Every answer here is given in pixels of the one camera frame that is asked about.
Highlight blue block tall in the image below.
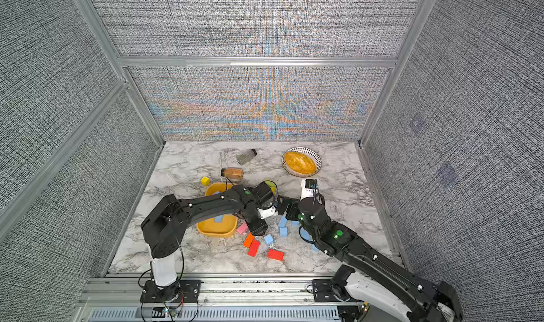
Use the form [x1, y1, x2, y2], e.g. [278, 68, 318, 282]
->
[279, 216, 288, 228]

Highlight long blue block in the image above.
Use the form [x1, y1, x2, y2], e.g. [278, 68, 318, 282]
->
[300, 229, 312, 241]

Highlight yellow plastic tray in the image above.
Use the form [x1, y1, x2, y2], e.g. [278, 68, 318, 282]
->
[196, 183, 238, 238]

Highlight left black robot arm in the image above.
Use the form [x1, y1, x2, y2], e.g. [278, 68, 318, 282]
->
[140, 182, 279, 290]

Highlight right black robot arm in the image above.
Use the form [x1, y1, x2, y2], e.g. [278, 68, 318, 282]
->
[279, 197, 463, 321]

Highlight orange block lower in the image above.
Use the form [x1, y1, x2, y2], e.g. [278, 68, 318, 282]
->
[243, 233, 254, 248]

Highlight pink block lower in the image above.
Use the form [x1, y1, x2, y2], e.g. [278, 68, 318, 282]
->
[236, 222, 249, 235]

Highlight red block lower left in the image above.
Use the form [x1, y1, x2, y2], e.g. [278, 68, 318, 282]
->
[248, 240, 260, 257]

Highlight red block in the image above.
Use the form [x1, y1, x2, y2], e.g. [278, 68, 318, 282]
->
[248, 240, 260, 257]
[267, 249, 285, 261]

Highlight red block bottom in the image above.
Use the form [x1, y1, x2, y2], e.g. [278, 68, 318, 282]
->
[267, 249, 285, 261]

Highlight patterned bowl with yellow contents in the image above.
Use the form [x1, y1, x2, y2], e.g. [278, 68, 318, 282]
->
[282, 146, 322, 178]

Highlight brown spice jar black lid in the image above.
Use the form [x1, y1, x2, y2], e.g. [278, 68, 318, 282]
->
[220, 168, 244, 180]

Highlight lone yellow cube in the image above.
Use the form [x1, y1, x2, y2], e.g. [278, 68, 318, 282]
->
[201, 177, 211, 186]

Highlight clear spice jar green contents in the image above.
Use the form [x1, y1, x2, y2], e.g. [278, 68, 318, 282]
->
[236, 149, 258, 166]

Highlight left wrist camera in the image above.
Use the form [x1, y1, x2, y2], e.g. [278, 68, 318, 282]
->
[258, 206, 277, 219]

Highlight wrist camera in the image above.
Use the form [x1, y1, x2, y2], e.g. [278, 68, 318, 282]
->
[300, 178, 319, 200]
[258, 206, 277, 219]

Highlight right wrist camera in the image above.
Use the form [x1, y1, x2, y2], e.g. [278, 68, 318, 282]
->
[300, 178, 319, 200]

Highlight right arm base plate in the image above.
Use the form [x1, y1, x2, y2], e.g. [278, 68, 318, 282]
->
[311, 279, 354, 302]

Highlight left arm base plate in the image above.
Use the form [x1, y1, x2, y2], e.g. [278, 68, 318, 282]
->
[140, 280, 202, 304]

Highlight aluminium front rail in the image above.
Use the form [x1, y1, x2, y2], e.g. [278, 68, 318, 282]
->
[71, 272, 443, 322]

